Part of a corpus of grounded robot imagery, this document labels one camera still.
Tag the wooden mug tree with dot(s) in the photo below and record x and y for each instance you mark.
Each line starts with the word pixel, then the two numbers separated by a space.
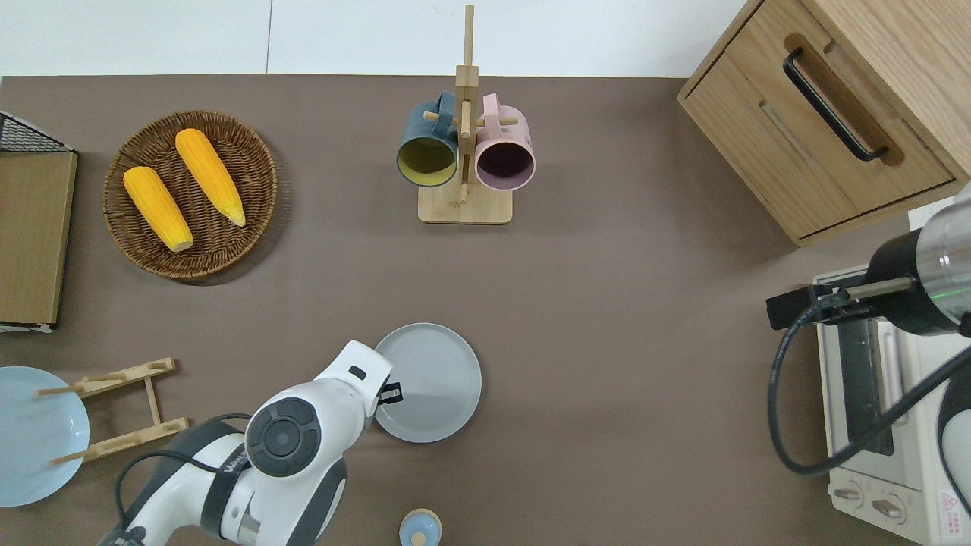
pixel 466 208

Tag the pink mug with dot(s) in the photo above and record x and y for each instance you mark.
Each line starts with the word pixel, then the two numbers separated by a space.
pixel 512 133

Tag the light blue bottle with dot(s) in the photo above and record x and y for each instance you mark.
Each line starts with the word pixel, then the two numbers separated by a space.
pixel 419 527

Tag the wooden plate rack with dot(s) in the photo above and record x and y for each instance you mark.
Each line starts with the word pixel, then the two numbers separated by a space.
pixel 152 398

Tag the tapered yellow corn cob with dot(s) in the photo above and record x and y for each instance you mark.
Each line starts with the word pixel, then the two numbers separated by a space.
pixel 208 174

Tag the white toaster oven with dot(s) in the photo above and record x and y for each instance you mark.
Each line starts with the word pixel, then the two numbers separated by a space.
pixel 918 485

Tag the blunt yellow corn cob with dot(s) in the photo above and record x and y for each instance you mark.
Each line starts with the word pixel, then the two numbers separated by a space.
pixel 155 206

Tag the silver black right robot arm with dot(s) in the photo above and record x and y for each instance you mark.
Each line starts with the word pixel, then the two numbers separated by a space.
pixel 941 258

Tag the round wicker basket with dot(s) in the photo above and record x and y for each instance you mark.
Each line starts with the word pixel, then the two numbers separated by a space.
pixel 250 174

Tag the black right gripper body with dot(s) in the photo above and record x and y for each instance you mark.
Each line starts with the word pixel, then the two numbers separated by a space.
pixel 793 307

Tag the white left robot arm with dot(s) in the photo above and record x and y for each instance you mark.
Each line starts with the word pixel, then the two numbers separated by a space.
pixel 303 470

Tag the flat wooden box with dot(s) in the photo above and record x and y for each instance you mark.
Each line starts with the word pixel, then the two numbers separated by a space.
pixel 30 235

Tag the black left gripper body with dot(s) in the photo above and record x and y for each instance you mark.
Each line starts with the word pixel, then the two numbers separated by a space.
pixel 393 392

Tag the gray plate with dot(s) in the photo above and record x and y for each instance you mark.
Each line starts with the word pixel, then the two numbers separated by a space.
pixel 440 379

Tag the teal mug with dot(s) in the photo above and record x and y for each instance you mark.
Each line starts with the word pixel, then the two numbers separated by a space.
pixel 417 135

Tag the wooden drawer cabinet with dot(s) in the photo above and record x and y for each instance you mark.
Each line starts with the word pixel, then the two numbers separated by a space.
pixel 758 129

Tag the light blue plate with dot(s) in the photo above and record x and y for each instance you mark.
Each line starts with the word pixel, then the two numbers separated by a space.
pixel 30 447

